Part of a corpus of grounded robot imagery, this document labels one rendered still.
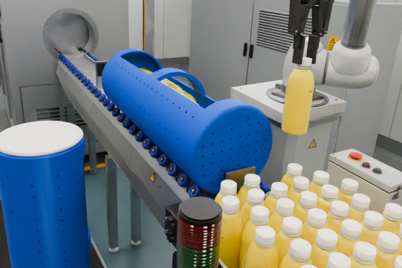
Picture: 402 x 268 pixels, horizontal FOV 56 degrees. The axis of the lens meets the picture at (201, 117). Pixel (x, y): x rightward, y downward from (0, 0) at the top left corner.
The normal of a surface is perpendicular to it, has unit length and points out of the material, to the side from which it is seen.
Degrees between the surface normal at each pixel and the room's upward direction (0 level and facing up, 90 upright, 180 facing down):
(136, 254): 0
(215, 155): 90
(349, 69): 107
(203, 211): 0
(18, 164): 90
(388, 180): 0
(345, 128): 90
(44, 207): 90
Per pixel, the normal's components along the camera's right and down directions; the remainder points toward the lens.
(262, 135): 0.50, 0.33
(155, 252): 0.05, -0.94
